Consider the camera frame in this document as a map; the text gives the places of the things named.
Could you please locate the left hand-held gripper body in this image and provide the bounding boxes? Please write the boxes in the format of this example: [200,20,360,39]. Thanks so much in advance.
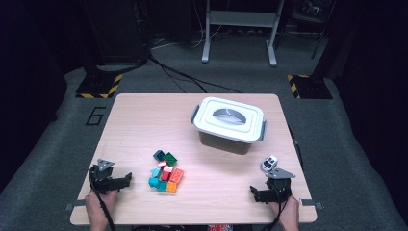
[89,158,121,195]

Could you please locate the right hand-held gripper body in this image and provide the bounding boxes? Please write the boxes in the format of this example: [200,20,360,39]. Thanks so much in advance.
[265,167,296,204]

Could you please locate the white toy car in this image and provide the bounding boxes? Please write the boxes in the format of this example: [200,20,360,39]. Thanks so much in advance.
[260,154,279,173]

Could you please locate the single green brick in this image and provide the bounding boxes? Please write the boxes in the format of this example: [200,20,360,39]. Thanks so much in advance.
[164,152,178,167]

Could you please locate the pile of coloured building blocks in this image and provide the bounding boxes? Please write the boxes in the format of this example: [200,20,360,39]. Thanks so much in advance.
[147,149,185,194]

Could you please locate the white box lid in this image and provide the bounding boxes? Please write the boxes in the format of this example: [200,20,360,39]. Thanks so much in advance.
[191,96,268,144]

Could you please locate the person's right hand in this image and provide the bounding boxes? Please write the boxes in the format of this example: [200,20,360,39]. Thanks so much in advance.
[268,195,300,225]

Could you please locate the person's left hand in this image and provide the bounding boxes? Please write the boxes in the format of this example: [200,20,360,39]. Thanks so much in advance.
[85,191,118,224]

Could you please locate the red printed item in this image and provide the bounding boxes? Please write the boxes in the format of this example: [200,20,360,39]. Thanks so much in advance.
[207,224,234,231]

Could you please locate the black cabinet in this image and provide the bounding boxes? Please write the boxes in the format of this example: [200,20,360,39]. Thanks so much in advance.
[80,0,150,65]

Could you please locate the grey metal stand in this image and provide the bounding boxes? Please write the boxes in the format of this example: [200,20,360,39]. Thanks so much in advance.
[201,0,286,67]

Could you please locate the dark equipment clutter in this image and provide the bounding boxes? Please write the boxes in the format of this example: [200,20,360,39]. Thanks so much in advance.
[293,0,335,23]

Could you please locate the right hand-held gripper cable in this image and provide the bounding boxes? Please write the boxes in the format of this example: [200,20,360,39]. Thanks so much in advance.
[261,186,288,231]

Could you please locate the hand-held gripper cable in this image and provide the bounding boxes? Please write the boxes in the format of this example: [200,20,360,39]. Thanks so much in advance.
[89,165,117,231]
[261,186,288,231]

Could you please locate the left hand-held gripper cable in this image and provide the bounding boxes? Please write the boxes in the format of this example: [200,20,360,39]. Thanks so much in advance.
[89,165,117,231]

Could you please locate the grey table bracket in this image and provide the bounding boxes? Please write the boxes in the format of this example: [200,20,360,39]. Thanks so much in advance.
[299,198,324,210]
[64,199,88,212]

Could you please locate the black cable beside table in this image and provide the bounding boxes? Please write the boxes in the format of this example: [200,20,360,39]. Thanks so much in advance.
[287,124,305,169]

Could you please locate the black yellow striped base plate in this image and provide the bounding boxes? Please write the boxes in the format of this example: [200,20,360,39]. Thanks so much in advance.
[75,73,124,99]
[287,74,334,100]

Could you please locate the thin black floor cable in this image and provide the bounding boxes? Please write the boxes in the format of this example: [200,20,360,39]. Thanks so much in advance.
[159,64,208,94]

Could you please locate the thick black floor cable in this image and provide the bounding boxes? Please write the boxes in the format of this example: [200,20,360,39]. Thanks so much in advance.
[147,54,242,94]

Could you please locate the white floor cable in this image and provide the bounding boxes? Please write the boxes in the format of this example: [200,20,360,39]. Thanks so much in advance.
[150,32,206,51]

